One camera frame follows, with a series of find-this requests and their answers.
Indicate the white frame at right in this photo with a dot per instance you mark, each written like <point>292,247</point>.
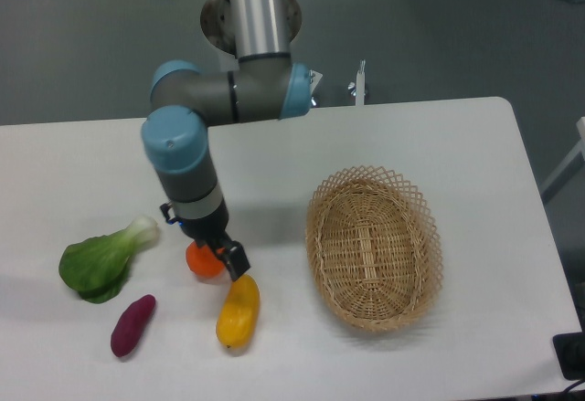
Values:
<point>569,165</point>

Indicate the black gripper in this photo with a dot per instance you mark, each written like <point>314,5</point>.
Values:
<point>206,218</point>

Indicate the woven wicker basket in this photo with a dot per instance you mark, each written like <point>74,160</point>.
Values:
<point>373,248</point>

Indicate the green bok choy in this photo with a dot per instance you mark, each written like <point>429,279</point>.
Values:
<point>98,267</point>

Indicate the black device at edge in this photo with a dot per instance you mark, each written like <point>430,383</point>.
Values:
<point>569,348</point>

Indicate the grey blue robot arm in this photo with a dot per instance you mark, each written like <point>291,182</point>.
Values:
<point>267,85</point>

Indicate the purple sweet potato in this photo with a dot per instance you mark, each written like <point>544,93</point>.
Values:
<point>130,327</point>

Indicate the yellow mango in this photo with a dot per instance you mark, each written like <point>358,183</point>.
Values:
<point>238,317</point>

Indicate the orange fruit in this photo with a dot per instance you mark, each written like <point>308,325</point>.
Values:
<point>203,262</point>

